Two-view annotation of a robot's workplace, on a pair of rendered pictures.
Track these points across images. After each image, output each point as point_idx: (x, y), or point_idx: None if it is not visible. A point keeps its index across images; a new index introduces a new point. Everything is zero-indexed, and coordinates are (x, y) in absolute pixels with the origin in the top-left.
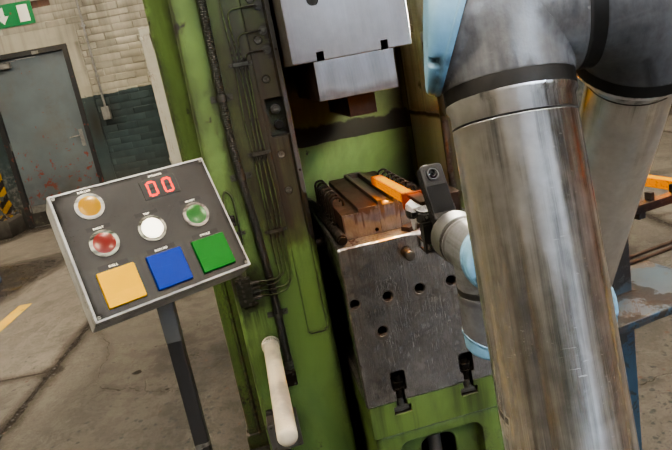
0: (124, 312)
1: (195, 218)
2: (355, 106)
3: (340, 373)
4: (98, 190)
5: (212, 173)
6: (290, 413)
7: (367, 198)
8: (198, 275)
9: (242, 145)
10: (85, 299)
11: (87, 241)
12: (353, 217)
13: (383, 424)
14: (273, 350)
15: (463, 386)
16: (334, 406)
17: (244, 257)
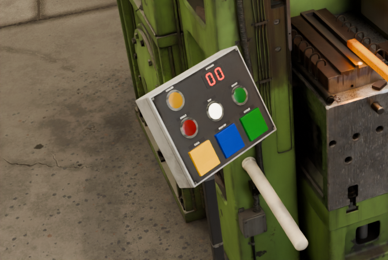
0: (208, 177)
1: (240, 99)
2: None
3: (295, 179)
4: (178, 86)
5: (222, 40)
6: (298, 227)
7: (342, 56)
8: (246, 143)
9: (247, 17)
10: (185, 170)
11: (179, 128)
12: (336, 78)
13: (337, 220)
14: (258, 171)
15: None
16: (288, 202)
17: (272, 125)
